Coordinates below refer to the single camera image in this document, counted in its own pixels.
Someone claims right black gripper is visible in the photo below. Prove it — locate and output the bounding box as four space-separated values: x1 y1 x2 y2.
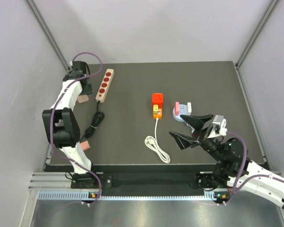
169 114 225 162

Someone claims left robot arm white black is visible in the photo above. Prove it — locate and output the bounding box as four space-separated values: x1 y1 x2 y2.
42 61 98 189

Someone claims blue round power socket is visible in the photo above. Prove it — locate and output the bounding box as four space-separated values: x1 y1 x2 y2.
172 104 188 122

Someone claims grey slotted cable duct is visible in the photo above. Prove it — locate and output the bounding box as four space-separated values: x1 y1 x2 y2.
38 191 227 201

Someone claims white usb charger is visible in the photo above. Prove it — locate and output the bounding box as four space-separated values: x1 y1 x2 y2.
186 102 192 115

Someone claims pink cube adapter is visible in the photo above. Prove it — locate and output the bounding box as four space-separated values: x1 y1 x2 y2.
77 95 89 103

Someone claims white cord with plug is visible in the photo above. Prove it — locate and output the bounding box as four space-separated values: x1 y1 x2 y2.
143 118 170 164

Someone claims beige red power strip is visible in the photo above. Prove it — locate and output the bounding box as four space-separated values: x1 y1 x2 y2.
95 69 115 103

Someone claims salmon pink plug adapter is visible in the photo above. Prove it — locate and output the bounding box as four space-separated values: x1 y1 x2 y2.
80 140 90 151

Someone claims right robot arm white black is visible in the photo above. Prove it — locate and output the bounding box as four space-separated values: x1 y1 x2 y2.
169 114 284 210

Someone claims pink square adapter plug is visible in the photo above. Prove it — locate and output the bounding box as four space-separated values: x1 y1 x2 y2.
174 102 180 116

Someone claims black power strip cord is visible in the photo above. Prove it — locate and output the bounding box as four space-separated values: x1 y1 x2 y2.
80 101 105 142

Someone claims orange power strip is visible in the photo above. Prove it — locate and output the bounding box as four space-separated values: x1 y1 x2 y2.
152 102 163 119

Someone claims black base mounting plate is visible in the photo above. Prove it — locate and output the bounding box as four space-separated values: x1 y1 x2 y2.
71 172 227 189

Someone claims red plug adapter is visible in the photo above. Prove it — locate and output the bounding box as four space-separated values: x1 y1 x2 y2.
152 93 164 108

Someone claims yellow cube charger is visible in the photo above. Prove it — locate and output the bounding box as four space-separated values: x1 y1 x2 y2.
153 105 159 115

